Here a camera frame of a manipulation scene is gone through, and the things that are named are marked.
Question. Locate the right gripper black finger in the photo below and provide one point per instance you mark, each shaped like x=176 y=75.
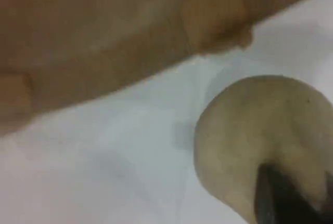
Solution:
x=281 y=203

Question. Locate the round beige egg yolk pastry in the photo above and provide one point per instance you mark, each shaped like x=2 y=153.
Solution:
x=255 y=125

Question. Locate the brown burlap tote bag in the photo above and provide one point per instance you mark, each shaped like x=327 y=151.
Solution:
x=104 y=39

